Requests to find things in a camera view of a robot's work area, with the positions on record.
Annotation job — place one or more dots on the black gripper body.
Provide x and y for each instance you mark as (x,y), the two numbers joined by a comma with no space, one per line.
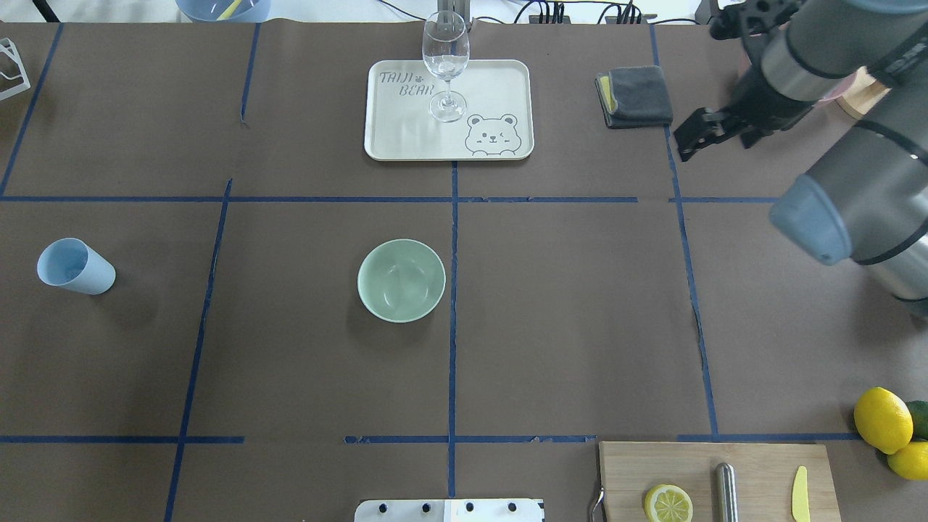
(763,101)

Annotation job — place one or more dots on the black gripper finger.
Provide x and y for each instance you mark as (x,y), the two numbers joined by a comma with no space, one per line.
(730,22)
(704,127)

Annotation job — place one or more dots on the green ceramic bowl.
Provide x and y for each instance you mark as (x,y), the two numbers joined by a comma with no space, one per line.
(401,281)

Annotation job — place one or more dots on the light blue plastic cup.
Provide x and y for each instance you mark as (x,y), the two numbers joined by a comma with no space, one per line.
(72,265)

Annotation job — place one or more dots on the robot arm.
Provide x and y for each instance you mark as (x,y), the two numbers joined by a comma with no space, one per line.
(865,199)

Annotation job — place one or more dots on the blue bowl with fork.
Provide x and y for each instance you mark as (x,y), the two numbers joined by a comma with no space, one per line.
(225,11)

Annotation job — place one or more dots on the grey folded cloth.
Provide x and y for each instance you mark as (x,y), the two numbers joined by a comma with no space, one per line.
(635,97)

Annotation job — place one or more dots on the wooden stand with pole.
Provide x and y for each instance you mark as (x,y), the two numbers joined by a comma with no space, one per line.
(864,93)

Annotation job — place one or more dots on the cream bear serving tray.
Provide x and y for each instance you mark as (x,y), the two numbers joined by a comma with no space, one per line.
(498,126)

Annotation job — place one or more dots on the clear wine glass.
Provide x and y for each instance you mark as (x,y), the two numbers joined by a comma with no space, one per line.
(445,51)

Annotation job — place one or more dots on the whole yellow lemon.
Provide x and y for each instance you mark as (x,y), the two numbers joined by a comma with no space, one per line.
(883,420)

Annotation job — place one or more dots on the green lime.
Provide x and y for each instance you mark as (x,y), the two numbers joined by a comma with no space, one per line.
(918,410)

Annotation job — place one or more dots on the wooden cutting board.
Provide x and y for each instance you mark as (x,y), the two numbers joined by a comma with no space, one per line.
(764,476)

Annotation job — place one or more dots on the steel muddler black tip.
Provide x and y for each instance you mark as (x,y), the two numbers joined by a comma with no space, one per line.
(727,495)

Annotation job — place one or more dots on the lemon half slice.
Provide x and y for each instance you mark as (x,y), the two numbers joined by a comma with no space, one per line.
(668,502)

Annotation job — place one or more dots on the yellow plastic knife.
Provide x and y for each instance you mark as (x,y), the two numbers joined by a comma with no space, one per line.
(800,504)

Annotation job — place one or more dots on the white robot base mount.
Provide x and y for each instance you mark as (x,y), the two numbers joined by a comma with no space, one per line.
(479,509)

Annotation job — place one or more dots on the white wire cup rack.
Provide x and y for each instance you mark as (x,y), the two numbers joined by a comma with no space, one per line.
(14,76)

